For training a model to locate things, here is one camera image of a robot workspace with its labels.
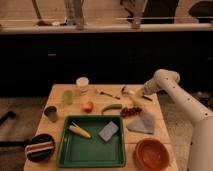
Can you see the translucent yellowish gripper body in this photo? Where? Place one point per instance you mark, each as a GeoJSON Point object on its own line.
{"type": "Point", "coordinates": [138, 93]}

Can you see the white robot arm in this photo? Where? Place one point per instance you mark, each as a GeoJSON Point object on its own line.
{"type": "Point", "coordinates": [201, 147]}

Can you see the bunch of dark grapes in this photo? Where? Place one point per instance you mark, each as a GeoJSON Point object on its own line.
{"type": "Point", "coordinates": [127, 112]}

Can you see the green chili pepper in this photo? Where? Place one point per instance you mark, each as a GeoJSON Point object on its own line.
{"type": "Point", "coordinates": [111, 107]}

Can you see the blue-grey cloth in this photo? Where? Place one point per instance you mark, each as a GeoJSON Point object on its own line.
{"type": "Point", "coordinates": [144, 123]}

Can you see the blue sponge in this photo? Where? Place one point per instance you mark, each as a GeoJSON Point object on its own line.
{"type": "Point", "coordinates": [108, 131]}

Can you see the orange fruit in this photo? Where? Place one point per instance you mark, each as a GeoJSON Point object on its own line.
{"type": "Point", "coordinates": [88, 106]}

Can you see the white cup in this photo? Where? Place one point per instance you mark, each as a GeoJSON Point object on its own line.
{"type": "Point", "coordinates": [82, 84]}

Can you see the orange bowl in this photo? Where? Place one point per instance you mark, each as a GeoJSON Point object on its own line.
{"type": "Point", "coordinates": [151, 155]}

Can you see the green plastic cup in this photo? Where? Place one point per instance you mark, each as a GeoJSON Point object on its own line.
{"type": "Point", "coordinates": [68, 97]}

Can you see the corn cob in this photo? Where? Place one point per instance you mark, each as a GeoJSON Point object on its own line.
{"type": "Point", "coordinates": [79, 131]}

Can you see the green plastic tray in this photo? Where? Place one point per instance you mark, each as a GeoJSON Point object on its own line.
{"type": "Point", "coordinates": [76, 151]}

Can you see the metal cup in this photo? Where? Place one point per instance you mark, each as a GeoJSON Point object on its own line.
{"type": "Point", "coordinates": [51, 113]}

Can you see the striped dark round plate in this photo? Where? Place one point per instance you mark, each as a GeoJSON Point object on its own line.
{"type": "Point", "coordinates": [40, 148]}

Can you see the black object on floor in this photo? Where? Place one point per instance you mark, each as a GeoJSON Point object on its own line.
{"type": "Point", "coordinates": [9, 114]}

